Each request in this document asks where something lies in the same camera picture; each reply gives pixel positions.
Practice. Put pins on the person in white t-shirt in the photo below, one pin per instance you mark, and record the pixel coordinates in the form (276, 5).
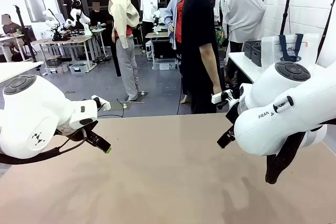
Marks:
(148, 6)

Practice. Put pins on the black tripod stand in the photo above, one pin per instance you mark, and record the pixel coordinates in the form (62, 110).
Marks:
(25, 32)

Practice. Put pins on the seated person in black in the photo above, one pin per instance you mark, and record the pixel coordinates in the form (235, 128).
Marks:
(95, 15)

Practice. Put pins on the person in black t-shirt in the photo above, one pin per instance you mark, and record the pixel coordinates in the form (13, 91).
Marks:
(195, 37)

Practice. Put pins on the white table with leg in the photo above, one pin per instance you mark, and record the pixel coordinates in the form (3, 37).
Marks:
(15, 70)

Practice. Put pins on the mannequin in beige hoodie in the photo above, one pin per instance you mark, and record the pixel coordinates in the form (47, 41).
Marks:
(123, 11)

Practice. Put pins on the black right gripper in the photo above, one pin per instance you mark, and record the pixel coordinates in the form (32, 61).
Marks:
(232, 115)

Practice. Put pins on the metal floor plate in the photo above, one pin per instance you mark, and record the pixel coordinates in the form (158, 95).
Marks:
(118, 106)

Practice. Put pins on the person's left hand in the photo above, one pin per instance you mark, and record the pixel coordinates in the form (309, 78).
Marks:
(217, 89)

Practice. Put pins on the black device on work table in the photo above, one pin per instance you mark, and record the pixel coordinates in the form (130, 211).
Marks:
(60, 37)

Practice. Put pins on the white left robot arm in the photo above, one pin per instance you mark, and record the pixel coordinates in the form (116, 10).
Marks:
(31, 108)

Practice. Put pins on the small white background robot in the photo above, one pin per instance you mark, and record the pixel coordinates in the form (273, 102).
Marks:
(156, 19)

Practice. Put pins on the white side table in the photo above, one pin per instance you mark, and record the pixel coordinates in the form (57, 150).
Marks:
(241, 64)

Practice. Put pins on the grey wall panel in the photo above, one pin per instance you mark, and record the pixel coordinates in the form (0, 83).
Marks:
(34, 7)

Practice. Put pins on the mannequin in white shirt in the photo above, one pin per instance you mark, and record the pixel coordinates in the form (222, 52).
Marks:
(244, 11)

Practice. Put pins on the black slanted tripod leg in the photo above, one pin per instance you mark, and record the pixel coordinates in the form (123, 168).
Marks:
(325, 28)

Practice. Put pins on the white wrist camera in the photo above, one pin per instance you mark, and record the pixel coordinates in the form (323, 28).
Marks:
(104, 104)
(218, 98)

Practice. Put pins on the small background table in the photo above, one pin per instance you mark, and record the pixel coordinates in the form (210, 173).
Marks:
(157, 35)

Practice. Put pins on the person's left forearm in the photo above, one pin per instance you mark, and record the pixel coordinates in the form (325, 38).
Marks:
(212, 72)

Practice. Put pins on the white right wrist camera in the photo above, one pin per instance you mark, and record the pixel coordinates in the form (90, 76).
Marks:
(218, 98)

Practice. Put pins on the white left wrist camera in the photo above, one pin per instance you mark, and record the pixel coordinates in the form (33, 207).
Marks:
(104, 104)

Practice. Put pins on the clear plastic storage bin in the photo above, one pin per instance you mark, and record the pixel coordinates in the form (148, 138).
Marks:
(78, 68)
(56, 69)

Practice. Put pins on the figure in blue shirt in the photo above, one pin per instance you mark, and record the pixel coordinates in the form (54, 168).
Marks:
(170, 14)

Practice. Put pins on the clear floor storage box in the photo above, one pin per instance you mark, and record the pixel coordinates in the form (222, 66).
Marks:
(165, 64)

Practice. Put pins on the black case under table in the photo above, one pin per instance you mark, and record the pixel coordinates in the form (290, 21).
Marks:
(164, 49)

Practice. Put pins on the seated person at desk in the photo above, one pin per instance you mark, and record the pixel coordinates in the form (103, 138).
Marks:
(11, 28)

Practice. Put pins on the wooden top work table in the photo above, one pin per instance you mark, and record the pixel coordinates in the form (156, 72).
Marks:
(65, 40)

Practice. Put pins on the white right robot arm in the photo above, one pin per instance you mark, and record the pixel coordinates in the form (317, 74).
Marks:
(288, 119)

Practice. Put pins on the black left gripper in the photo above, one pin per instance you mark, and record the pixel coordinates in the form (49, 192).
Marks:
(88, 129)

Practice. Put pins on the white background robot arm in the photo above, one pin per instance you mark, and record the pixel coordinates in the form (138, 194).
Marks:
(50, 18)
(84, 20)

